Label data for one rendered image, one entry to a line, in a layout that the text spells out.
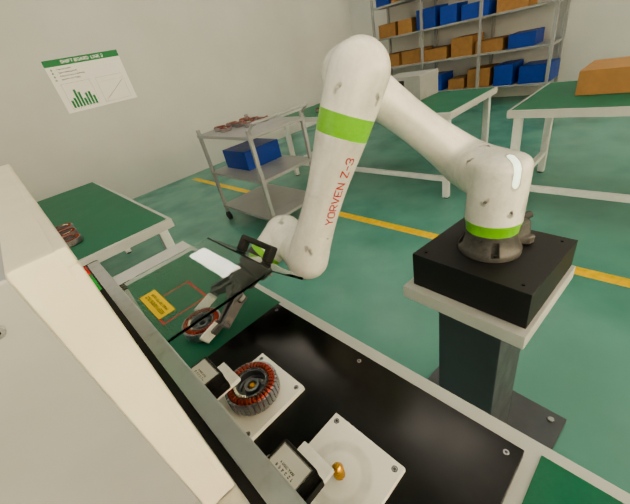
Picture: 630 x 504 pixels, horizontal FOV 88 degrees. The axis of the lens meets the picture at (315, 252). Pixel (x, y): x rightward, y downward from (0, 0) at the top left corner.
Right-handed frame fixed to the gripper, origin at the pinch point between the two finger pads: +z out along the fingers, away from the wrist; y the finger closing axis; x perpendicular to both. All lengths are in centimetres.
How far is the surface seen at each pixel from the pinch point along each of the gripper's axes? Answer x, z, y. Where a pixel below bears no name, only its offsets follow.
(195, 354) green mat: 0.0, 4.7, -8.4
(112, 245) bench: 16, 32, 94
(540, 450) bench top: -26, -39, -66
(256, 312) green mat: -9.5, -11.6, -2.4
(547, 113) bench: -121, -198, 68
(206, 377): 11.7, -9.0, -35.5
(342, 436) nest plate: -9, -17, -49
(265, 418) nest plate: -3.4, -7.3, -38.3
